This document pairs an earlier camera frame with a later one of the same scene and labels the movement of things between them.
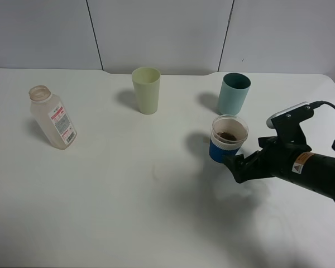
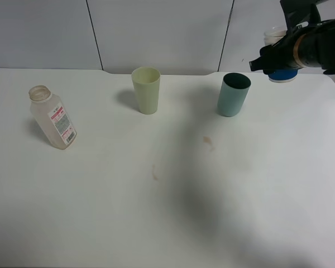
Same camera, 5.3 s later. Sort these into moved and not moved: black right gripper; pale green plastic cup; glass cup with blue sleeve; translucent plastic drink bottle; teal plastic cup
Moved: glass cup with blue sleeve; black right gripper
Not moved: translucent plastic drink bottle; pale green plastic cup; teal plastic cup
